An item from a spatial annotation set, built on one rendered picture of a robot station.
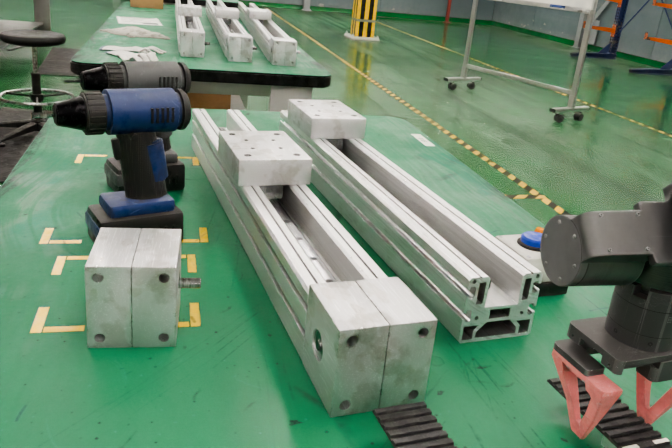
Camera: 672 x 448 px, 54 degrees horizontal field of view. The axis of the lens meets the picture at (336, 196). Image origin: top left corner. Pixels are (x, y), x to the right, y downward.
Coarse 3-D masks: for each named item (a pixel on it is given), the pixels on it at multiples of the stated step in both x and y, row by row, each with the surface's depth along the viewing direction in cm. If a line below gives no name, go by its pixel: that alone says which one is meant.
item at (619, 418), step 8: (608, 416) 61; (616, 416) 61; (624, 416) 61; (632, 416) 61; (640, 416) 61; (600, 424) 59; (608, 424) 59; (616, 424) 60; (624, 424) 60; (632, 424) 60; (640, 424) 60
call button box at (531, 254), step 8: (504, 240) 92; (512, 240) 92; (520, 240) 91; (512, 248) 89; (520, 248) 89; (528, 248) 89; (536, 248) 89; (520, 256) 88; (528, 256) 87; (536, 256) 87; (536, 264) 87; (544, 272) 88; (544, 280) 89; (544, 288) 89; (552, 288) 90; (560, 288) 90
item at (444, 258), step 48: (336, 192) 112; (384, 192) 98; (432, 192) 100; (384, 240) 95; (432, 240) 83; (480, 240) 85; (432, 288) 82; (480, 288) 76; (528, 288) 77; (480, 336) 77
